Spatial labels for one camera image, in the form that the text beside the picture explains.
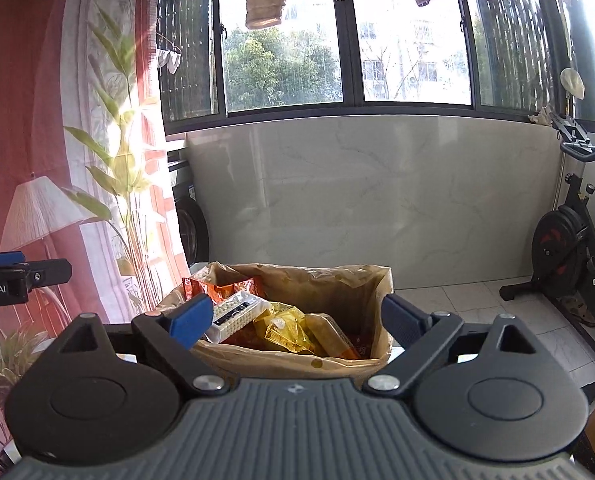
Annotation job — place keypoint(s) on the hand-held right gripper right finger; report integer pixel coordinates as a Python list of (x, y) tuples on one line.
[(402, 317)]

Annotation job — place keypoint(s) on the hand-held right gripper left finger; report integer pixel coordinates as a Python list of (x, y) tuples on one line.
[(192, 317)]

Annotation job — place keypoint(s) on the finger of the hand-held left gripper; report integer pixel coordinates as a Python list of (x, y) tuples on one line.
[(47, 274)]

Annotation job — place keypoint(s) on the orange snack bag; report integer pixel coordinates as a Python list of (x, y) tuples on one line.
[(217, 290)]

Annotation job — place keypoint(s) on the clear cracker packet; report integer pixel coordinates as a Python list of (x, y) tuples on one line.
[(240, 315)]

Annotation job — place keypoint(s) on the long orange yellow snack packet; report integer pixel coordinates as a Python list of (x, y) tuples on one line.
[(332, 335)]

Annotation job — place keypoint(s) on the cardboard box with liner bag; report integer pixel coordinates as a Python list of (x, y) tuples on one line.
[(327, 285)]

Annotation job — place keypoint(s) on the printed backdrop curtain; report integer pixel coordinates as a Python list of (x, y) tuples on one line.
[(37, 110)]

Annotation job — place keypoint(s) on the black exercise bike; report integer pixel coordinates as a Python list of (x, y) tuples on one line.
[(562, 245)]

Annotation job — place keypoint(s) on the brown slipper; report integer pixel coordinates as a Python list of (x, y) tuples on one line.
[(580, 312)]

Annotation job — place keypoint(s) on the dark framed window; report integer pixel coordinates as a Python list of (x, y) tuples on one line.
[(347, 105)]

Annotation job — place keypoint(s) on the crumpled beige cloth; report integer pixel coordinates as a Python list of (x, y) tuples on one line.
[(542, 116)]

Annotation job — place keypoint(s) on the small white cloths on hanger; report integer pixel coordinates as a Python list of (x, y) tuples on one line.
[(168, 57)]

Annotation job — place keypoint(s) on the white cloth on pole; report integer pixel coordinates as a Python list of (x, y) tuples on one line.
[(572, 84)]

